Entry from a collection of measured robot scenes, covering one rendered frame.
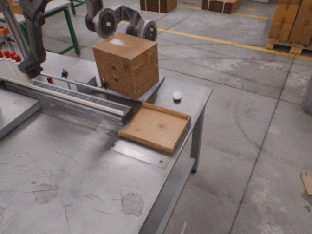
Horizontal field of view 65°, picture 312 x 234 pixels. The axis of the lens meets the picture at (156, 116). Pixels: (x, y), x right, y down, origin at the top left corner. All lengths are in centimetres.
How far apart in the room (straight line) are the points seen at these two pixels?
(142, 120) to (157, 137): 15
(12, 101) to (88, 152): 64
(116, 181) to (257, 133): 175
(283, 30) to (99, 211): 353
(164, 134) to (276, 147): 144
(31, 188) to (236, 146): 175
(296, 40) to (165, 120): 301
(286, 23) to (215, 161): 242
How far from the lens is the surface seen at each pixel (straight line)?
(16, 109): 161
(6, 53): 178
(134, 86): 140
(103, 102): 144
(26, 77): 174
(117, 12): 184
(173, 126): 130
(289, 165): 239
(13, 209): 120
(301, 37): 404
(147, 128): 130
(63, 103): 156
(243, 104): 287
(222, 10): 540
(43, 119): 153
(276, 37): 407
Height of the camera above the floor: 174
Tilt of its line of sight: 42 degrees down
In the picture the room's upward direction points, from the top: 3 degrees counter-clockwise
